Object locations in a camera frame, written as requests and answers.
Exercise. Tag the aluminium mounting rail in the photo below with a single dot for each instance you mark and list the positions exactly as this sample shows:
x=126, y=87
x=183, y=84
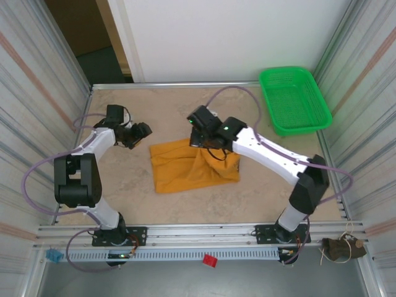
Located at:
x=198, y=235

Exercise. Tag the brown wooden door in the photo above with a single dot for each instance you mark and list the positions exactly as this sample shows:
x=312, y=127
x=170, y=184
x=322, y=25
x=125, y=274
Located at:
x=77, y=24

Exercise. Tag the blue plastic clip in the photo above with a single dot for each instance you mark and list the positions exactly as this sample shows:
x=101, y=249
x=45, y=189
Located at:
x=53, y=256

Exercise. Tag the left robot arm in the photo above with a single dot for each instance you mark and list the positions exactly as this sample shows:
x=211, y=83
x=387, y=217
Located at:
x=77, y=182

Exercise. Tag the green plastic basket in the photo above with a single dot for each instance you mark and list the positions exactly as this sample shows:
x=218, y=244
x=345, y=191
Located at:
x=294, y=102

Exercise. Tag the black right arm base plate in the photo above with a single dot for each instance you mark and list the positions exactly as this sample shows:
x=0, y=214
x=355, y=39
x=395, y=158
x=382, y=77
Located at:
x=263, y=233

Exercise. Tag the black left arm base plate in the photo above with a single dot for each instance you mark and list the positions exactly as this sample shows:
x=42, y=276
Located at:
x=139, y=236

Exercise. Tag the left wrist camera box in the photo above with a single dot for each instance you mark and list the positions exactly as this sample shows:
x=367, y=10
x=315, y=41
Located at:
x=125, y=119

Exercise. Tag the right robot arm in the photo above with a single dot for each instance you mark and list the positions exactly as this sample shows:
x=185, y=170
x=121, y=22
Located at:
x=272, y=151

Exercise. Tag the yellow t-shirt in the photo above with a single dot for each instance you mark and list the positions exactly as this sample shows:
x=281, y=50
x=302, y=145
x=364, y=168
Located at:
x=179, y=170

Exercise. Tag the red plastic block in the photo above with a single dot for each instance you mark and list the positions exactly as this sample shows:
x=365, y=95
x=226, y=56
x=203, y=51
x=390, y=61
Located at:
x=210, y=260

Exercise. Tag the aluminium table edge frame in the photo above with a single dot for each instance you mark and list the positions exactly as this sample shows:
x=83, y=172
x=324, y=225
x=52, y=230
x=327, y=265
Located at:
x=185, y=83

